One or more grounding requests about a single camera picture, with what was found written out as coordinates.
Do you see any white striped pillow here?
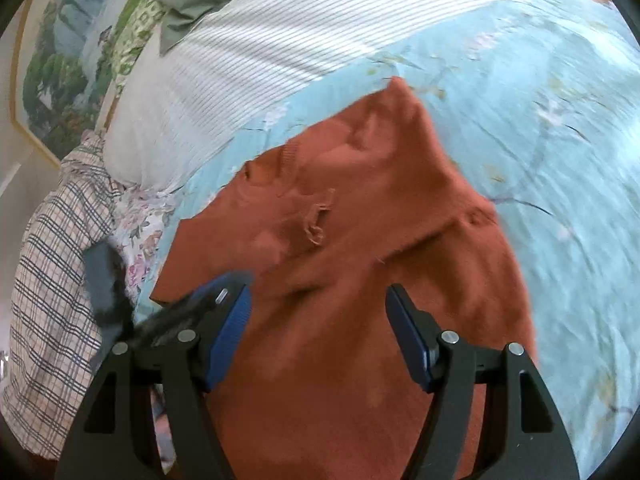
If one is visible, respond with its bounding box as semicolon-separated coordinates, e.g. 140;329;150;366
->
102;0;581;186

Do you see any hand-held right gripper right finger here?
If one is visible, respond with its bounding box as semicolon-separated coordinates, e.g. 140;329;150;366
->
385;282;581;480

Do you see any orange knit sweater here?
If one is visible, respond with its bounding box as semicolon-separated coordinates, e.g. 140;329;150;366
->
149;76;540;480

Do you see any pink floral pillow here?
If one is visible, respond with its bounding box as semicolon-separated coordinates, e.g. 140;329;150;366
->
107;180;178;306

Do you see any framed landscape painting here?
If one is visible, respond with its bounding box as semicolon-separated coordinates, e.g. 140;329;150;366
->
9;0;156;166

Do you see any green patterned pillow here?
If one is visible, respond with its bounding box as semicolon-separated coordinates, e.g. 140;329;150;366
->
110;0;168;98

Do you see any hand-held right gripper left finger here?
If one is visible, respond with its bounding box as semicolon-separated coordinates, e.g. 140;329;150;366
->
54;282;253;480

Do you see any plaid checked quilt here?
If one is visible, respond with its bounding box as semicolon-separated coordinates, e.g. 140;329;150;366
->
0;130;136;463

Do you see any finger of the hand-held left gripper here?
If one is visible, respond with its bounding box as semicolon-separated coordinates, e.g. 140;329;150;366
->
81;241;135;347
131;270;255;347

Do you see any light blue floral bedsheet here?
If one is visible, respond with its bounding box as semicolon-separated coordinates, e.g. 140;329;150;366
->
135;0;640;480

